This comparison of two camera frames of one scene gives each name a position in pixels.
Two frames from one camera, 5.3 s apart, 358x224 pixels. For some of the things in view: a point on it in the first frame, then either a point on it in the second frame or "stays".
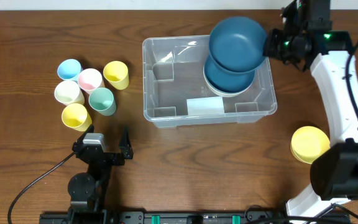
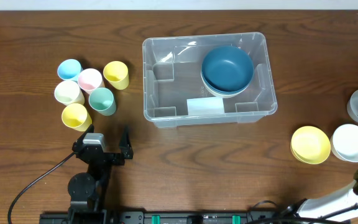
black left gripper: x=109 y=157 stays
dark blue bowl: x=237 y=44 -> x=227 y=70
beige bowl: x=221 y=93 stays
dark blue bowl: x=226 y=81 stays
